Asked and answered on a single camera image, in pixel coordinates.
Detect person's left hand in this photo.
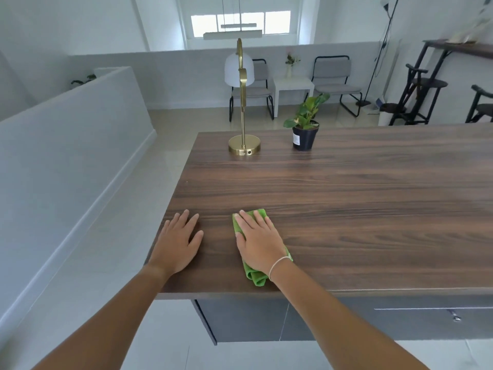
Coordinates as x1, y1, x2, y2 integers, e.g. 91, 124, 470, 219
148, 209, 204, 278

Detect person's right hand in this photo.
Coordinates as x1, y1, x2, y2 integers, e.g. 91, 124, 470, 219
234, 210, 289, 275

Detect green cleaning cloth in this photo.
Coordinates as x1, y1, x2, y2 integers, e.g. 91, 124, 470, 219
232, 208, 294, 288

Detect person's left forearm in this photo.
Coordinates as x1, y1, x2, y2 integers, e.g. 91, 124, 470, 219
32, 264, 175, 370

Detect person's right forearm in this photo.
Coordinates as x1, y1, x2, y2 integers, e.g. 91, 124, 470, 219
269, 259, 452, 370

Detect green plant in black pot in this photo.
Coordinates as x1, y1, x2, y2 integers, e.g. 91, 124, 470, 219
283, 93, 331, 152

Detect gold table lamp white shade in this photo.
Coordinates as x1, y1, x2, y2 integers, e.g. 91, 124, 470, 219
224, 38, 261, 158

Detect grey desk drawer cabinet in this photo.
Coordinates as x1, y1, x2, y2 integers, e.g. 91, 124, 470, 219
191, 296, 493, 346

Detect white side table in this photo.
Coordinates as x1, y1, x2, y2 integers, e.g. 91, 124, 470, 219
273, 76, 316, 117

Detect small vase with flower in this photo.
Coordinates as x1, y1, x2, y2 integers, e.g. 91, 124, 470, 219
285, 51, 302, 79

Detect dark green leafy plant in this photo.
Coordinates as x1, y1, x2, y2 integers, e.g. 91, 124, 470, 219
70, 74, 97, 88

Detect long white pendant lamp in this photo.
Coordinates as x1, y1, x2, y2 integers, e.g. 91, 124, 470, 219
203, 0, 263, 41

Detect short white pendant lamp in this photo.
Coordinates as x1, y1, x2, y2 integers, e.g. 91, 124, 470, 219
220, 0, 258, 30

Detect window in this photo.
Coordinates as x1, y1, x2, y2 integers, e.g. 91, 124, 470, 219
190, 11, 292, 36

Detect black floor lamp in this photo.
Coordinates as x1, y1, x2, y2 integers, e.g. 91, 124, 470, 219
355, 0, 402, 108

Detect black bar stool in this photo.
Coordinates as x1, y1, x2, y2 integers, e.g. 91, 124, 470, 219
390, 63, 449, 126
465, 84, 493, 124

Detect black high table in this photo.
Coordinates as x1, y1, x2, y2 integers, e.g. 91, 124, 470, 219
388, 39, 493, 126

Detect white decorative object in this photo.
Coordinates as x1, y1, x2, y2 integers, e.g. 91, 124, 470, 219
448, 0, 493, 45

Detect white bead bracelet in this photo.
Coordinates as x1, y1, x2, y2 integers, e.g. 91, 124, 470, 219
268, 256, 293, 282

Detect grey chair black frame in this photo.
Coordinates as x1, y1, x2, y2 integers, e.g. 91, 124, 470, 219
229, 59, 275, 123
310, 55, 364, 118

